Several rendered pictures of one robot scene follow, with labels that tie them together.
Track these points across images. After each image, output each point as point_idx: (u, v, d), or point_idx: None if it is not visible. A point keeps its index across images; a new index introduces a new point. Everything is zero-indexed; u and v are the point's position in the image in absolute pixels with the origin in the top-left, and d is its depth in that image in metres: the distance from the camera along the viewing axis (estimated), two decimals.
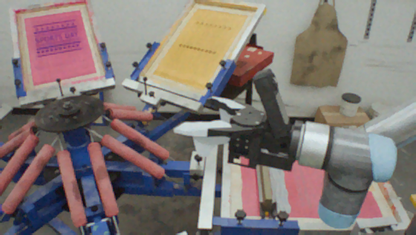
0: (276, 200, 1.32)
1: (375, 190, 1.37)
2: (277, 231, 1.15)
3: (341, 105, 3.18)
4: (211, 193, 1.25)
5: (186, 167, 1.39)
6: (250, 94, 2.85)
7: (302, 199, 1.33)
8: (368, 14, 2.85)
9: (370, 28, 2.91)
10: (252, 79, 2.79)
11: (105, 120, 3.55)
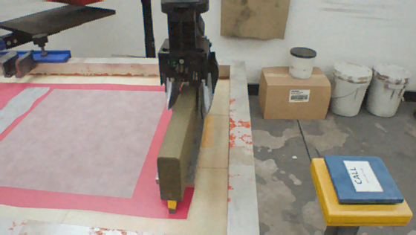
0: None
1: (214, 144, 0.56)
2: None
3: (290, 64, 2.37)
4: None
5: None
6: (150, 41, 2.03)
7: None
8: None
9: None
10: (149, 20, 1.97)
11: None
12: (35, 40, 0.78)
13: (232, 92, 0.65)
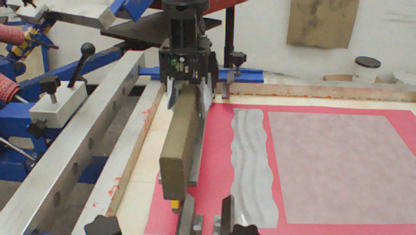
0: (242, 192, 0.51)
1: None
2: None
3: (354, 73, 2.37)
4: (56, 168, 0.45)
5: None
6: (230, 49, 2.04)
7: None
8: None
9: None
10: (232, 29, 1.98)
11: None
12: (236, 59, 0.78)
13: None
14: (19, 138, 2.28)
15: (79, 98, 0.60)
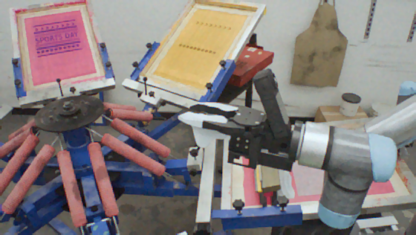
0: None
1: None
2: (279, 218, 1.11)
3: (341, 105, 3.18)
4: (209, 187, 1.23)
5: (184, 164, 1.38)
6: (250, 94, 2.85)
7: None
8: (368, 14, 2.85)
9: (370, 28, 2.91)
10: (252, 79, 2.79)
11: (105, 120, 3.55)
12: None
13: None
14: None
15: (202, 155, 1.39)
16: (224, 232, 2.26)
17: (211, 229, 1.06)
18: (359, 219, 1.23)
